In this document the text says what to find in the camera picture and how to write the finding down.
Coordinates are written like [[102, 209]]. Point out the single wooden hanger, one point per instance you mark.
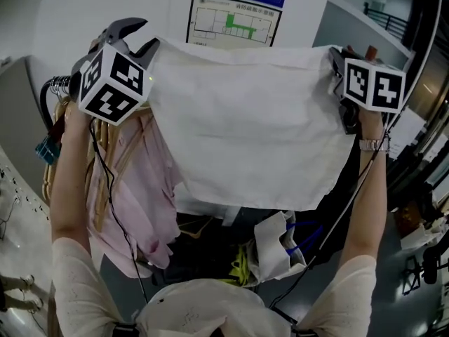
[[194, 227]]

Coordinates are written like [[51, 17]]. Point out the white cloth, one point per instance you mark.
[[245, 118]]

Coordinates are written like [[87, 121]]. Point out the silver wristwatch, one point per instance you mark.
[[372, 145]]

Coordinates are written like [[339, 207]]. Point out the white paper sheets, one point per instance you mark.
[[407, 132]]

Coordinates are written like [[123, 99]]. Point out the black clothes rack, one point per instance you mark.
[[43, 100]]

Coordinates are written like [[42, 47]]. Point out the person's cream top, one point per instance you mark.
[[210, 311]]

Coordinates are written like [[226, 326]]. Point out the black metal railing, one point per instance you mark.
[[389, 21]]

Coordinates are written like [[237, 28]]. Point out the black tripod stand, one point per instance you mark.
[[429, 262]]

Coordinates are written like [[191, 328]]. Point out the cardboard box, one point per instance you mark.
[[419, 226]]

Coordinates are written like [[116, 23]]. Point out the pink shirt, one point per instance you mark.
[[140, 202]]

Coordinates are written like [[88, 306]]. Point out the evacuation plan wall poster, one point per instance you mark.
[[233, 21]]

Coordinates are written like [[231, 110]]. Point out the row of wooden hangers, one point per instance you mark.
[[101, 153]]

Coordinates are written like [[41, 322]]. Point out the yellow fabric item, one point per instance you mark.
[[242, 267]]

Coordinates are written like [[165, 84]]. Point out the person's right forearm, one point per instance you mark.
[[368, 195]]

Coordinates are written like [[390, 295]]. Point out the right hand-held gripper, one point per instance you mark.
[[372, 84]]

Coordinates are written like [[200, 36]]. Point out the person's left forearm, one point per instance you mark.
[[72, 174]]

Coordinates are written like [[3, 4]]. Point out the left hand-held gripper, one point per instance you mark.
[[112, 83]]

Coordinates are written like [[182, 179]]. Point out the blue clip hanger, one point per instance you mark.
[[47, 150]]

